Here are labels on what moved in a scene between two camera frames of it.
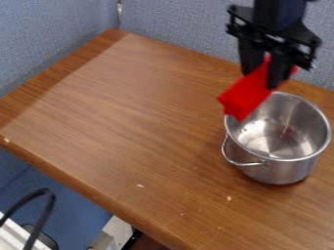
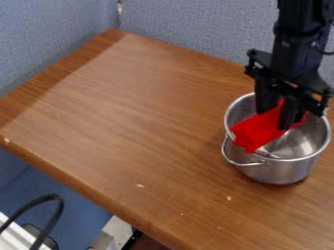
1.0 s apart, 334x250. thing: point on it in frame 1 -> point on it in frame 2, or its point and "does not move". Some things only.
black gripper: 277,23 -> 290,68
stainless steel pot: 277,141 does not move
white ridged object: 15,235 does not move
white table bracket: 115,235 does not move
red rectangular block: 249,92 -> 260,129
